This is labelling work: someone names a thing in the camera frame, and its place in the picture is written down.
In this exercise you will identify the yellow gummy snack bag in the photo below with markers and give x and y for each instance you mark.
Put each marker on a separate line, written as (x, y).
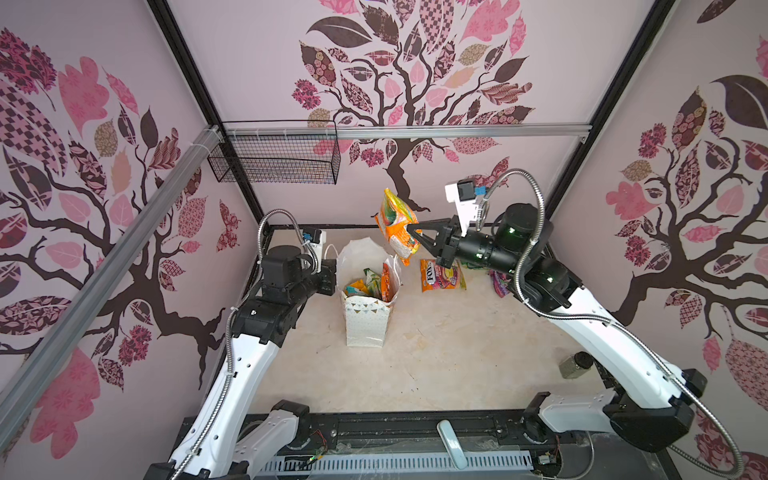
(359, 284)

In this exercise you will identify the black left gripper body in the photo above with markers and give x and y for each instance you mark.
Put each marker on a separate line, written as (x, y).
(321, 282)

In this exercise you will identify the white handle on base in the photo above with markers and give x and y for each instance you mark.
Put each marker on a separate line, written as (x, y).
(452, 444)

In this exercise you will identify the purple candy packet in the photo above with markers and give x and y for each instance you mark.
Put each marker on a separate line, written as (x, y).
(501, 283)

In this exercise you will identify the aluminium rail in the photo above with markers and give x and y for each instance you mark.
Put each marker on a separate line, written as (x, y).
(409, 132)
(29, 383)

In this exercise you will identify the black wire mesh basket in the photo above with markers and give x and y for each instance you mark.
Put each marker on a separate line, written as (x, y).
(278, 151)

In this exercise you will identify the aluminium rail back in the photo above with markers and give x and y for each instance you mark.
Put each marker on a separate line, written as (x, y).
(409, 132)

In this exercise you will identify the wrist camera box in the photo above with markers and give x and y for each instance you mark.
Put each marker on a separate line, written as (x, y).
(315, 240)
(470, 202)

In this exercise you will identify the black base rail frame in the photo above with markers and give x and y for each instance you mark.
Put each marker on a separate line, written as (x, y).
(291, 442)

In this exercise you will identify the orange snack packet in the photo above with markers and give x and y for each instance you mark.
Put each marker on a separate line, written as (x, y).
(386, 285)

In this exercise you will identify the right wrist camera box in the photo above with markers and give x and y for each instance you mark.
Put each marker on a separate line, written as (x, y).
(470, 202)

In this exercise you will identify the aluminium rail left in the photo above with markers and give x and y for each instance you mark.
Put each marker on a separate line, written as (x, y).
(29, 383)

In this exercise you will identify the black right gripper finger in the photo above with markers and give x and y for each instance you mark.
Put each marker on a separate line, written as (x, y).
(437, 226)
(431, 245)

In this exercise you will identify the green lemon candy bag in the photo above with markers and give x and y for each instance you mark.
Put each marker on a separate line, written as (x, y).
(372, 279)

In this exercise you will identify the white slotted cable duct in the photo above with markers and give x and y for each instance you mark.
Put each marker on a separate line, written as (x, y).
(397, 463)

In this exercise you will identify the white paper gift bag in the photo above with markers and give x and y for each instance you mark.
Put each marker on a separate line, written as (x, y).
(366, 318)

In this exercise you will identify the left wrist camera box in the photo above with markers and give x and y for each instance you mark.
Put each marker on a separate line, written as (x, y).
(315, 240)

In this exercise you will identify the yellow pink candy packet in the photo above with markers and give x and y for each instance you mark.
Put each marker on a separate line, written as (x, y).
(392, 219)

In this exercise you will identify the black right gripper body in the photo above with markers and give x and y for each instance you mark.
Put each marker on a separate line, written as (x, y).
(448, 245)

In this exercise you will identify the teal fruit candy bag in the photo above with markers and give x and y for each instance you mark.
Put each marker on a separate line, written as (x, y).
(353, 292)

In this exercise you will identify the orange skittles style packet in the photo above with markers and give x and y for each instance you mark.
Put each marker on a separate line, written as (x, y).
(436, 277)

